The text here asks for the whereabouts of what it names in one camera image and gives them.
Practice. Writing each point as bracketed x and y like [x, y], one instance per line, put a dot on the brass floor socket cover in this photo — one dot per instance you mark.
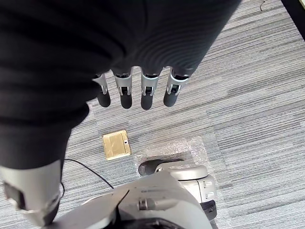
[116, 145]

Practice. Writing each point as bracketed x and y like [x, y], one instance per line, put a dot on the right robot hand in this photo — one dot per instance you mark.
[71, 47]

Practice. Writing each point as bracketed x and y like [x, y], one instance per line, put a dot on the dark robot foot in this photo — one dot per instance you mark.
[155, 164]

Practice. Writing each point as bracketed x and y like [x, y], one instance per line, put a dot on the black furniture edge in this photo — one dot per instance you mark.
[295, 16]

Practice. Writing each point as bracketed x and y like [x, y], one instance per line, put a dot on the clear bubble wrap sheet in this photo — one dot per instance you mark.
[181, 148]

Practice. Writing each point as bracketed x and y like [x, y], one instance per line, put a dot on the silver robot leg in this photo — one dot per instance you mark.
[152, 200]

